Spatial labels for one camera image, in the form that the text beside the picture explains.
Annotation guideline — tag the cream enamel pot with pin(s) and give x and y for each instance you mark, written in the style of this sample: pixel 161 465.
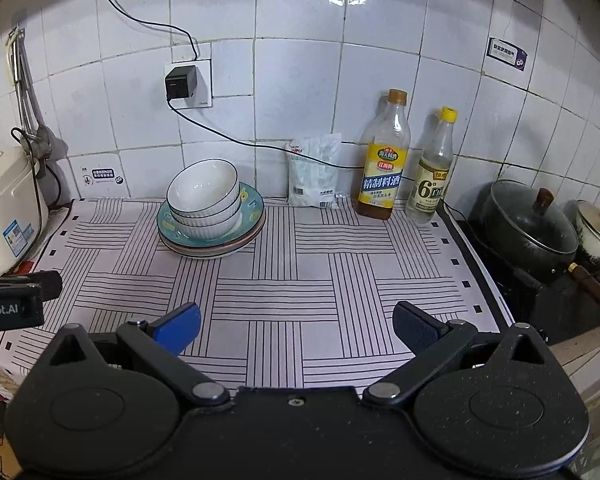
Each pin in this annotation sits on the cream enamel pot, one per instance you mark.
pixel 597 232

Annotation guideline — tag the white rice cooker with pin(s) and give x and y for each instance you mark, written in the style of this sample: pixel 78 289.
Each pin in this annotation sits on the white rice cooker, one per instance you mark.
pixel 7 200

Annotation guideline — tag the white ribbed bowl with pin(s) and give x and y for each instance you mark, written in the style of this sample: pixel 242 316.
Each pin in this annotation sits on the white ribbed bowl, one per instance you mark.
pixel 215 221
pixel 205 185

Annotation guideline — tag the purple edged wall sticker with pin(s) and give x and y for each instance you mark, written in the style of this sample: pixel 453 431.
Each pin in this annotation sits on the purple edged wall sticker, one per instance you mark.
pixel 506 56

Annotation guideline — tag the blue fried egg plate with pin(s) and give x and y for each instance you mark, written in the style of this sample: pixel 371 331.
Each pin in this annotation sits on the blue fried egg plate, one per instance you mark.
pixel 252 205

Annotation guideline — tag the yellow cap vinegar bottle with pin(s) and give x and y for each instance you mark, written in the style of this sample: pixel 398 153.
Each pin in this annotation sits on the yellow cap vinegar bottle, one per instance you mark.
pixel 432 185

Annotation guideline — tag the black pot with glass lid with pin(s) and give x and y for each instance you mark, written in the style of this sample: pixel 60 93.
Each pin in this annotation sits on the black pot with glass lid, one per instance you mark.
pixel 527 230

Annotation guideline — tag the black power adapter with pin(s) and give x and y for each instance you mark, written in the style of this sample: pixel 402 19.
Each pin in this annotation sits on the black power adapter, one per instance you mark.
pixel 180 84

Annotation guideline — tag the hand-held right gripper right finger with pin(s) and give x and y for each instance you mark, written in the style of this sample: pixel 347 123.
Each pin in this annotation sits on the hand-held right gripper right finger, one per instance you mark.
pixel 415 327

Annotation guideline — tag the black induction stove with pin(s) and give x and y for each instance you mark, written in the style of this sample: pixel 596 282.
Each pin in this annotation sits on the black induction stove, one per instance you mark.
pixel 555 305

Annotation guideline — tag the hanging metal utensils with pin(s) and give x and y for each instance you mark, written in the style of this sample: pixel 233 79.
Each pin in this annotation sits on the hanging metal utensils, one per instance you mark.
pixel 25 85

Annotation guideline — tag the yellow label cooking wine bottle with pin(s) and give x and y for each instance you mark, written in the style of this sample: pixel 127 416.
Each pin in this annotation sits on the yellow label cooking wine bottle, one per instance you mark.
pixel 382 175

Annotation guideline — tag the pink rabbit print plate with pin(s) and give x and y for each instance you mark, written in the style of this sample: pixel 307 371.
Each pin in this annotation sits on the pink rabbit print plate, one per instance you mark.
pixel 241 245

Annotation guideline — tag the large white plate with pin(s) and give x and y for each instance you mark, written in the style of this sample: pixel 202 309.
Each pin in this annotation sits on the large white plate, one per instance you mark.
pixel 205 256

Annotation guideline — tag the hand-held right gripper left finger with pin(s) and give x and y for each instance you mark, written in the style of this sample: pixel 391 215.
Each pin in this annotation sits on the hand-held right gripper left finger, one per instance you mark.
pixel 180 322

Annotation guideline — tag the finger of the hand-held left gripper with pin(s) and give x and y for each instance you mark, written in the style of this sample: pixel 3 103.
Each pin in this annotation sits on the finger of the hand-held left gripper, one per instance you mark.
pixel 47 284

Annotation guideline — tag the white wall socket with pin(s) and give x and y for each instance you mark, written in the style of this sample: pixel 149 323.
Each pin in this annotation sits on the white wall socket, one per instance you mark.
pixel 205 85

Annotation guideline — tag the white salt bag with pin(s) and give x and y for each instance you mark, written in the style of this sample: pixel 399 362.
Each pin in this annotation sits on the white salt bag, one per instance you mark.
pixel 312 175

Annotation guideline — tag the striped tablecloth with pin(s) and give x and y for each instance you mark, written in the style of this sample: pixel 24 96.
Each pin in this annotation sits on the striped tablecloth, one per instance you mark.
pixel 300 280

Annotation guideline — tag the wide white bowl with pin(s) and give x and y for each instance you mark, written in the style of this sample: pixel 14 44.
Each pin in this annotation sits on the wide white bowl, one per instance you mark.
pixel 215 231

